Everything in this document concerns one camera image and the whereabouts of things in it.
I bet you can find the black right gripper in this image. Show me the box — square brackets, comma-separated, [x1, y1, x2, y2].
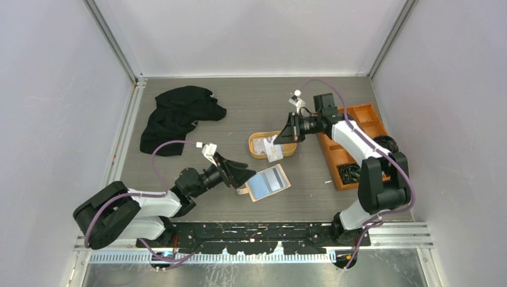
[274, 112, 322, 145]

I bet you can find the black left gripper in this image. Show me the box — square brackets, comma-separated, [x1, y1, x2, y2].
[191, 152, 256, 199]

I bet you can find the yellow oval tray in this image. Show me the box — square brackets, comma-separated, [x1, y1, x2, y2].
[248, 131, 297, 162]

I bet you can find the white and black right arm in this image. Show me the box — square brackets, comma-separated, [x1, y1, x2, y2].
[274, 90, 412, 246]

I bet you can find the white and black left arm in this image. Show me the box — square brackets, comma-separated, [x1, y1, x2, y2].
[72, 153, 256, 250]

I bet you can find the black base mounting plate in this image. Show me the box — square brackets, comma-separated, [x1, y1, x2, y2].
[147, 222, 371, 255]

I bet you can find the orange compartment tray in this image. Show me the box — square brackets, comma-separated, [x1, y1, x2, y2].
[317, 104, 387, 191]

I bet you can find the black cloth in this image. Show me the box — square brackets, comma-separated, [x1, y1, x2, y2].
[139, 86, 227, 157]

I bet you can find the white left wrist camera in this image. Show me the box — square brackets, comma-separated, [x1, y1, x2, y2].
[196, 142, 218, 166]

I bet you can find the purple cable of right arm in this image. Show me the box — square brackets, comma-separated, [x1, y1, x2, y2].
[295, 78, 417, 270]

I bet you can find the aluminium front rail frame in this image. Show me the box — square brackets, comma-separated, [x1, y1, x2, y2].
[82, 222, 434, 269]

